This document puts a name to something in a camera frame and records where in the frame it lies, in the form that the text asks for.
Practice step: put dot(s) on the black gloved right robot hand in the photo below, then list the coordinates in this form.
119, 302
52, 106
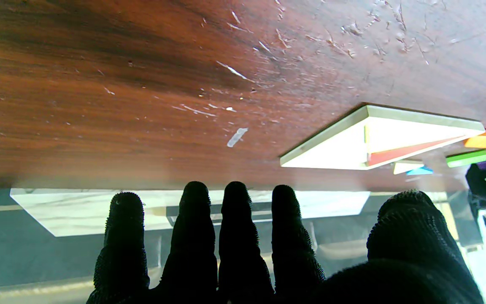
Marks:
407, 253

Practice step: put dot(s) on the red large tangram triangle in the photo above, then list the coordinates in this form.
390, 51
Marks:
403, 154

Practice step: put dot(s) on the yellow large tangram triangle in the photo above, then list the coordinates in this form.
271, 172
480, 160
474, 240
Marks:
367, 139

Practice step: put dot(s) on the green tangram square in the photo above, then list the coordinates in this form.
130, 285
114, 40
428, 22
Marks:
466, 158

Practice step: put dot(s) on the blue small tangram triangle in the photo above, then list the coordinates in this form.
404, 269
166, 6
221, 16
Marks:
420, 171

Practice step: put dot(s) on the natural wood small tangram triangle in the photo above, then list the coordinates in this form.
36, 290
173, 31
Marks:
407, 166

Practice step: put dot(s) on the wooden square puzzle tray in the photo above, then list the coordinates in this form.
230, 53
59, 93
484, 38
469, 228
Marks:
331, 147

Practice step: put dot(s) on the clear tape strip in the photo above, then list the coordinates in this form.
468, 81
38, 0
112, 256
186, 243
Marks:
237, 137

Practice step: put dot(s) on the marble coffee table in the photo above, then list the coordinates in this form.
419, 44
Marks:
57, 211

